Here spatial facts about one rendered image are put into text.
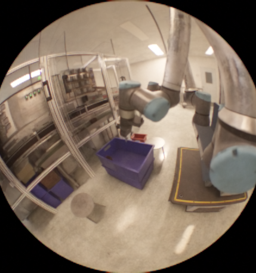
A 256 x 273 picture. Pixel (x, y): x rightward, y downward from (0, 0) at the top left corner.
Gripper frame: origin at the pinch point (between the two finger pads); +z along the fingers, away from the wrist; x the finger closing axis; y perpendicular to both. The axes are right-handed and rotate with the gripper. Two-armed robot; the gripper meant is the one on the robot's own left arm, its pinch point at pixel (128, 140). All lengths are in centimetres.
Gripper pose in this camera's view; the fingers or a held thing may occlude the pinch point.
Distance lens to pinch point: 57.9
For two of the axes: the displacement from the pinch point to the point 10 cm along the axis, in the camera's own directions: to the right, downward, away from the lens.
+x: -5.7, 6.0, -5.5
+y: -8.2, -4.8, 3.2
